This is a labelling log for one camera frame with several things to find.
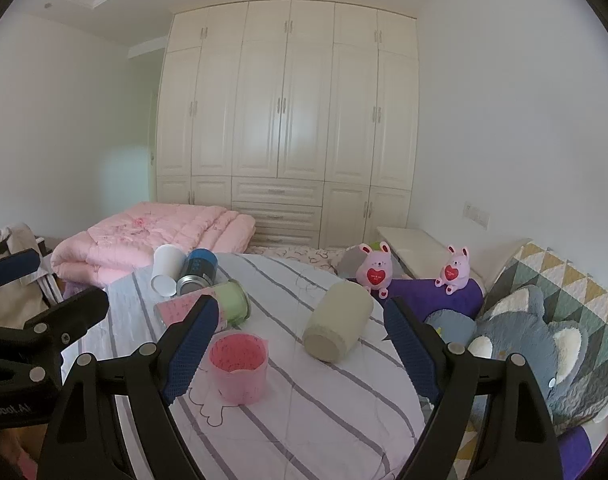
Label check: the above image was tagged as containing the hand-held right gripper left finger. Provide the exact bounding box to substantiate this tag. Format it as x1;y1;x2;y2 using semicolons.
36;294;219;480

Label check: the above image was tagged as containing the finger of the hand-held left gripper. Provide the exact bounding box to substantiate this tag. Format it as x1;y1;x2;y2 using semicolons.
0;287;110;386
0;247;43;293

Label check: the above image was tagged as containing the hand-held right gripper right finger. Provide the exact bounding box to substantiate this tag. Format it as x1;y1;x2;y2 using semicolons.
383;298;563;480

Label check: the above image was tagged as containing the pink paper cup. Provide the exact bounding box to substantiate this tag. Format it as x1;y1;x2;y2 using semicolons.
154;292;205;334

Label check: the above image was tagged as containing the pink translucent cup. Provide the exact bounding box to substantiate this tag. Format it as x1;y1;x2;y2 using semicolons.
208;331;269;405

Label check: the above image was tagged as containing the light green cup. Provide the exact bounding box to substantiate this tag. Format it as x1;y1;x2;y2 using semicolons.
211;280;252;330

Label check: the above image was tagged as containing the beige cup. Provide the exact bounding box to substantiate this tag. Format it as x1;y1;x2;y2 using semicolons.
303;281;375;363

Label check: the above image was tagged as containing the blue metal cup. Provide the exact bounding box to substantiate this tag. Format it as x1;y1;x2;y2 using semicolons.
176;248;219;297

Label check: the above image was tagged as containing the white cup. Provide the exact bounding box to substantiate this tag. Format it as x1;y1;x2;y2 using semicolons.
151;244;187;297

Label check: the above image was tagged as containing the beige bag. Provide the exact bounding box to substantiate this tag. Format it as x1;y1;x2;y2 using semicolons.
0;223;59;329

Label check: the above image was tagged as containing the blue-grey plush toy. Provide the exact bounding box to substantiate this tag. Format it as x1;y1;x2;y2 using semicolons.
424;308;478;345

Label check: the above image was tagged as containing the purple cushion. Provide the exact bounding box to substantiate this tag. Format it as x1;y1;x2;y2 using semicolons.
384;276;485;322

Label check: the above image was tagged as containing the large pink bunny plush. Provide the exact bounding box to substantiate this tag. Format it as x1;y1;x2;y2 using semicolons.
355;241;395;300

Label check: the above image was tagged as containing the small pink bunny plush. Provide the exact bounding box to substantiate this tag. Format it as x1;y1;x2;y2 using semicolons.
435;245;471;295

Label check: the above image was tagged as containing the white bench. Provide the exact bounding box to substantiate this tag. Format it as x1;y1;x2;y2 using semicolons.
376;226;480;282

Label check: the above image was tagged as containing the grey cushion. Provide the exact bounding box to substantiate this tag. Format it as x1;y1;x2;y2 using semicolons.
336;246;415;282

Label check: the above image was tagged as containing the pink quilt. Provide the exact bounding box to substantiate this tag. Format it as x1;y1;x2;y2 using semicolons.
50;202;257;286

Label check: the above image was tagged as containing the grey plush bear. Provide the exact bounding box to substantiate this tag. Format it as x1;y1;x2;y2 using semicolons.
464;285;608;437

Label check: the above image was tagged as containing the floral bed sheet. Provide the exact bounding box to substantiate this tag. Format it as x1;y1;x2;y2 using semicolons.
246;245;351;276

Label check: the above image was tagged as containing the cream wardrobe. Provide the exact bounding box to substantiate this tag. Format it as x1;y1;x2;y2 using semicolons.
154;0;419;251

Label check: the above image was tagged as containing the white wall switch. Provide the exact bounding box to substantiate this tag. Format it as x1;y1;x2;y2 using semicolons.
463;202;491;227

